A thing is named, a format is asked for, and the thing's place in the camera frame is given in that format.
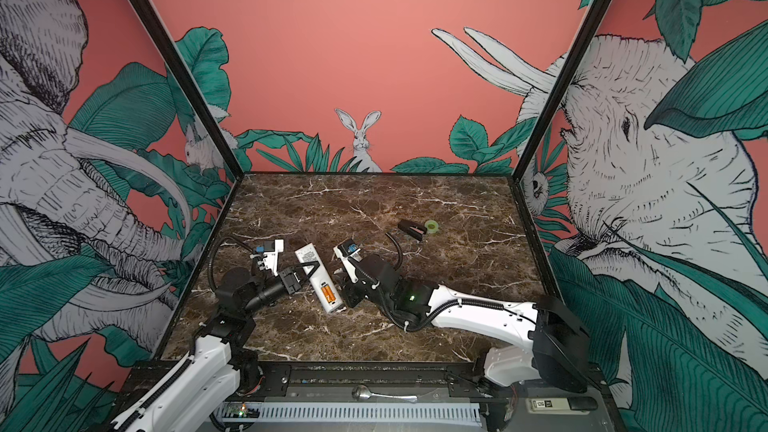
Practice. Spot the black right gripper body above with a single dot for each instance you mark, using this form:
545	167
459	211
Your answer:
358	294

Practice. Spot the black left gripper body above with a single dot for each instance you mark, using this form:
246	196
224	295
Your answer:
272	292

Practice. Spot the white remote control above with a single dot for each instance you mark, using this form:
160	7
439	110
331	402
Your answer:
320	278

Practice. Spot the orange AA battery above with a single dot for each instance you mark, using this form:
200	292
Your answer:
329	294

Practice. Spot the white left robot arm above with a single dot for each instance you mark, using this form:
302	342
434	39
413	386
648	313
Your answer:
218	365

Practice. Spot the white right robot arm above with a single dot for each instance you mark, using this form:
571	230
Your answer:
543	339

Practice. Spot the black stapler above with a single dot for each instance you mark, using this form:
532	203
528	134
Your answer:
413	229

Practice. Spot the green tape roll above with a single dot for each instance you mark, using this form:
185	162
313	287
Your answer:
432	226

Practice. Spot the white labelled device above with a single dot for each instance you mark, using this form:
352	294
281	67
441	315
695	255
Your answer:
561	405

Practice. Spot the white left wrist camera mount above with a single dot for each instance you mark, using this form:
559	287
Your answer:
264	257

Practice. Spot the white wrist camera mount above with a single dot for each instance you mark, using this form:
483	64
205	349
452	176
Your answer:
348	252
264	257

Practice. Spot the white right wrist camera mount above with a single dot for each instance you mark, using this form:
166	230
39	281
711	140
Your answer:
348	252

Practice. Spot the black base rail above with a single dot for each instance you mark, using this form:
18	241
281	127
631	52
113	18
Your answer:
459	379

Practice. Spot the white slotted cable duct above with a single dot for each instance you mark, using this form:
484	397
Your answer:
464	414

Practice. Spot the black corner frame post left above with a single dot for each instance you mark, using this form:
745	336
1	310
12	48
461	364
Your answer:
161	38

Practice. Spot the black corner frame post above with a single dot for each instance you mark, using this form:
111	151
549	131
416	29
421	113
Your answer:
573	59
161	38

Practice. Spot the black corner frame post right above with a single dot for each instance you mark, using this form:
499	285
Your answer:
573	59

